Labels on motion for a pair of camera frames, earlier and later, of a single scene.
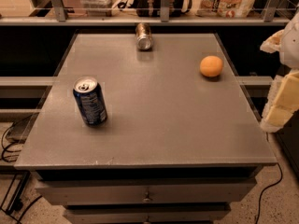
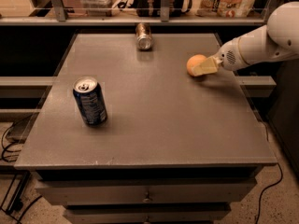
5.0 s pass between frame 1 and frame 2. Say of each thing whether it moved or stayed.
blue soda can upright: stayed
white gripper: moved
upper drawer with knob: stayed
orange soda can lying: stayed
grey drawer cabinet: stayed
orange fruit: moved
